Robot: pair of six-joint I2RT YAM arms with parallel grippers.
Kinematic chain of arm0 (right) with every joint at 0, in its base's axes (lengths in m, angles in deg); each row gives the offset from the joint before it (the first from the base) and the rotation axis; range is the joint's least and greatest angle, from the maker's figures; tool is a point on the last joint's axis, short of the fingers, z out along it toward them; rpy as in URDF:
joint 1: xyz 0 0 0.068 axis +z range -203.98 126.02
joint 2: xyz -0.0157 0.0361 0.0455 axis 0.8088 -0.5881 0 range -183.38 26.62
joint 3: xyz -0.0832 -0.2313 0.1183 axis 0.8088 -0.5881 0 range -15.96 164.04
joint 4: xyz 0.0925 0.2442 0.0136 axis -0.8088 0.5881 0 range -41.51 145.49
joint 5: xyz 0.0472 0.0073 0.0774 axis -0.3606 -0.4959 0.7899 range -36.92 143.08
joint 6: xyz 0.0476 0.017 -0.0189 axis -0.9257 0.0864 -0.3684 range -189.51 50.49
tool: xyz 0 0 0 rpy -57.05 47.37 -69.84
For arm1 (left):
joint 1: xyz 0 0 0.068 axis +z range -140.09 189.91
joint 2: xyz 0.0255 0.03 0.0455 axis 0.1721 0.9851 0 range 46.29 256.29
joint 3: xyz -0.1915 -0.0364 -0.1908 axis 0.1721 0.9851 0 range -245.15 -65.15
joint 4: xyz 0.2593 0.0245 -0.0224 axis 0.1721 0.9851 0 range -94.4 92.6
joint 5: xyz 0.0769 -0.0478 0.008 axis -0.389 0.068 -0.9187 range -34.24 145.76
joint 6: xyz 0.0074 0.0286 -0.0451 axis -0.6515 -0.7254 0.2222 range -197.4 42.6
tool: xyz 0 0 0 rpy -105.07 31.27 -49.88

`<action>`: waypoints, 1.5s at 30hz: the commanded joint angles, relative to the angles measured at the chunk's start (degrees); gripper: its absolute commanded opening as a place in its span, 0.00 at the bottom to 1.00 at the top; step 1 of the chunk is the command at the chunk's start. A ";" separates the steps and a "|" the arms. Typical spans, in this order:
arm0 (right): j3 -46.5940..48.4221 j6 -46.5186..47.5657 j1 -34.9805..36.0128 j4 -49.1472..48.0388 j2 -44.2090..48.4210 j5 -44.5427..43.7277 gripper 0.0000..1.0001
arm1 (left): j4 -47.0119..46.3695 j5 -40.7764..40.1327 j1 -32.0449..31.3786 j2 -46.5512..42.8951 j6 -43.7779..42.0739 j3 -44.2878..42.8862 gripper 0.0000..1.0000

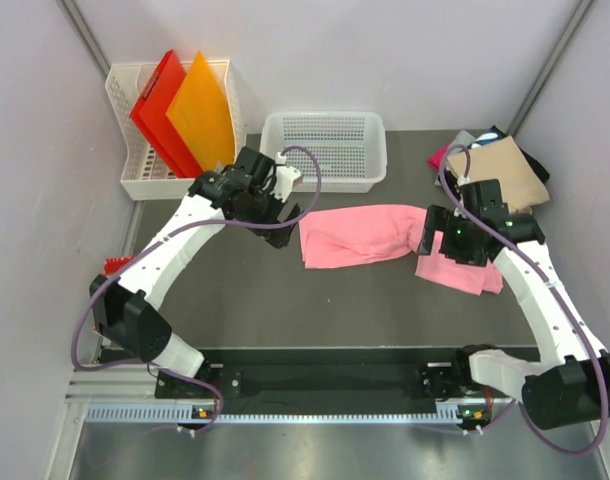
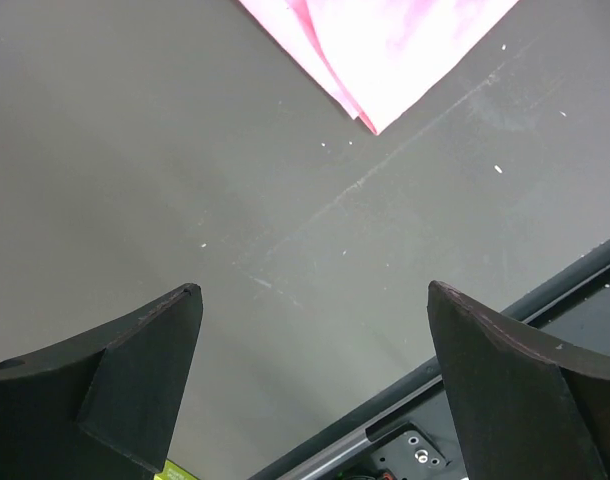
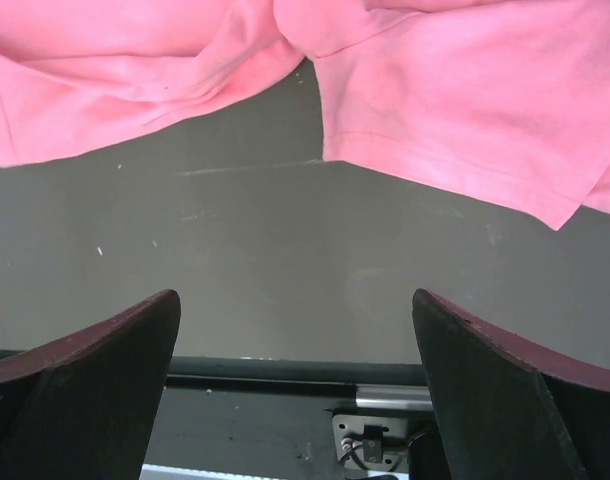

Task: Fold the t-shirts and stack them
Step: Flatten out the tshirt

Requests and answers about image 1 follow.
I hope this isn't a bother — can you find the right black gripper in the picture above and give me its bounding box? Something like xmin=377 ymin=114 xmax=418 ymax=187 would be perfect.
xmin=417 ymin=205 xmax=487 ymax=267

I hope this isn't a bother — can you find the colourful red book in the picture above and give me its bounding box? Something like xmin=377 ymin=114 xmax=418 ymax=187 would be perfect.
xmin=103 ymin=256 xmax=133 ymax=276

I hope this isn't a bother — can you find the beige folded t-shirt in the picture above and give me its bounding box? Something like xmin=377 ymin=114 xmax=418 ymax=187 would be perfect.
xmin=467 ymin=136 xmax=550 ymax=213

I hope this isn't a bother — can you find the grey slotted cable duct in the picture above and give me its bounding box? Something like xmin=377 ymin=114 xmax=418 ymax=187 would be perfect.
xmin=85 ymin=403 xmax=463 ymax=425

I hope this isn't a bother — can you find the purple cable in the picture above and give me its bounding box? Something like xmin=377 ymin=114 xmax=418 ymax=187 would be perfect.
xmin=71 ymin=145 xmax=323 ymax=441
xmin=437 ymin=143 xmax=610 ymax=456

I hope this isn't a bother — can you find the black folded garment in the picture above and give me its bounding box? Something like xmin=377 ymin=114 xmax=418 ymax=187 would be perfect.
xmin=488 ymin=125 xmax=551 ymax=184

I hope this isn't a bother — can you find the white blue garment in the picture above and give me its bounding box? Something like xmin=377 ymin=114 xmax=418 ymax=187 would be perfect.
xmin=469 ymin=130 xmax=503 ymax=149

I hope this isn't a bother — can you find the pink t-shirt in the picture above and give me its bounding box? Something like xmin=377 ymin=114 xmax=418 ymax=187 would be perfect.
xmin=299 ymin=204 xmax=503 ymax=296

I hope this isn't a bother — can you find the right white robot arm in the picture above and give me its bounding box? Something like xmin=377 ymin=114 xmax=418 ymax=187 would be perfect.
xmin=419 ymin=205 xmax=610 ymax=430

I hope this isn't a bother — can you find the magenta folded garment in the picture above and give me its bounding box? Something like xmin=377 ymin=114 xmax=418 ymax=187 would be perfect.
xmin=427 ymin=144 xmax=450 ymax=171

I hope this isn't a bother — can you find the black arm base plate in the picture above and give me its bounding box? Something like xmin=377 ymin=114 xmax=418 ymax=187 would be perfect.
xmin=153 ymin=348 xmax=514 ymax=416

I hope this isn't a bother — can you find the red plastic folder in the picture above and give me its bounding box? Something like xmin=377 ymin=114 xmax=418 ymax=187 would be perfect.
xmin=130 ymin=50 xmax=203 ymax=178

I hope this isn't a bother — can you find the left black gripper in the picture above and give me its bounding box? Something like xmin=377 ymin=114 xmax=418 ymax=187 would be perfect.
xmin=236 ymin=184 xmax=303 ymax=249

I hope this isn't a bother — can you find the aluminium frame rail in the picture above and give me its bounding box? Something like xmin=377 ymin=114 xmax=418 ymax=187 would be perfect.
xmin=65 ymin=365 xmax=157 ymax=403

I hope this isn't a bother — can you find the white file organizer rack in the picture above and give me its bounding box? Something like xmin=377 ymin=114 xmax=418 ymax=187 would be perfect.
xmin=105 ymin=60 xmax=246 ymax=201

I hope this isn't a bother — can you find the grey folded garment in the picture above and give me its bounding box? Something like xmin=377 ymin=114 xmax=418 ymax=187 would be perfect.
xmin=434 ymin=130 xmax=476 ymax=187

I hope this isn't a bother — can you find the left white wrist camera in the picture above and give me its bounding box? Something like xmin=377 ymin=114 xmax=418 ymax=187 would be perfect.
xmin=271 ymin=153 xmax=303 ymax=203

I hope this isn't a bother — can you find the orange plastic folder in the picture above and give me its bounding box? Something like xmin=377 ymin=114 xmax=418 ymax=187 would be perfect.
xmin=166 ymin=52 xmax=235 ymax=172

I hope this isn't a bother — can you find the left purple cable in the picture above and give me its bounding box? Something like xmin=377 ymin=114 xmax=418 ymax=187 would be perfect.
xmin=71 ymin=145 xmax=323 ymax=441

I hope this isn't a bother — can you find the white perforated basket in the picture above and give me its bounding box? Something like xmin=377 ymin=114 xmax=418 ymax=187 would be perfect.
xmin=260 ymin=111 xmax=388 ymax=194

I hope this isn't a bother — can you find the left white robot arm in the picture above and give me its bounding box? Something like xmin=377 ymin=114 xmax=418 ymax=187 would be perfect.
xmin=90 ymin=147 xmax=303 ymax=397

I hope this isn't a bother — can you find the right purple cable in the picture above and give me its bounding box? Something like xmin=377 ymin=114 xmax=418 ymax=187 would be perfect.
xmin=437 ymin=143 xmax=610 ymax=456

